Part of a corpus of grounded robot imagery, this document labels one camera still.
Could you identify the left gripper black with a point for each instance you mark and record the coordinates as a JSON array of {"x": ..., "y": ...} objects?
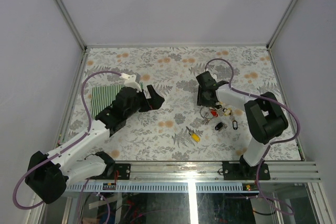
[{"x": 154, "y": 103}]

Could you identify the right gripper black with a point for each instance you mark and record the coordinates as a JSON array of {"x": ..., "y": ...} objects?
[{"x": 200, "y": 102}]

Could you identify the key with red tag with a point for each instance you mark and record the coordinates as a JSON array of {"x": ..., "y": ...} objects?
[{"x": 214, "y": 113}]

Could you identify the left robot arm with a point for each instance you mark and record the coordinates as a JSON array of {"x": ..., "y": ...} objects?
[{"x": 51, "y": 173}]

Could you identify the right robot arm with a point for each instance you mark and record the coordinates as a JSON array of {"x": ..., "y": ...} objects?
[{"x": 264, "y": 114}]

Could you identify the key with yellow white tag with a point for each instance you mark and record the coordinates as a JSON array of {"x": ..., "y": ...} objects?
[{"x": 227, "y": 111}]

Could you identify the black car key fob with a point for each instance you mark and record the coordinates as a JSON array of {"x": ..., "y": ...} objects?
[{"x": 220, "y": 126}]

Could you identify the floral table mat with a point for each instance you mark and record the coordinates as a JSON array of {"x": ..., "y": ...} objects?
[{"x": 161, "y": 135}]

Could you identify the key with black tag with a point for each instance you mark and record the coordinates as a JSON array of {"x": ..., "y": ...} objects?
[{"x": 234, "y": 124}]

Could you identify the green striped cloth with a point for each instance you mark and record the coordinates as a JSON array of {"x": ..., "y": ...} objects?
[{"x": 102, "y": 97}]

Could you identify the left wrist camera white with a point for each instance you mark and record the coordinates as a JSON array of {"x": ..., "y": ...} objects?
[{"x": 132, "y": 81}]

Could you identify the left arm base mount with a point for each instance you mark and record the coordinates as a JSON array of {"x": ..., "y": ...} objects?
[{"x": 121, "y": 171}]

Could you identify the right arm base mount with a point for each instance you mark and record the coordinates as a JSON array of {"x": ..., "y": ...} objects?
[{"x": 238, "y": 171}]

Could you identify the slotted cable duct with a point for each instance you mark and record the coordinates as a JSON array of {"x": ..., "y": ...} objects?
[{"x": 157, "y": 187}]

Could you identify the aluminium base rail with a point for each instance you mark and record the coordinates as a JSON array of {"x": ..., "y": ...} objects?
[{"x": 283, "y": 172}]

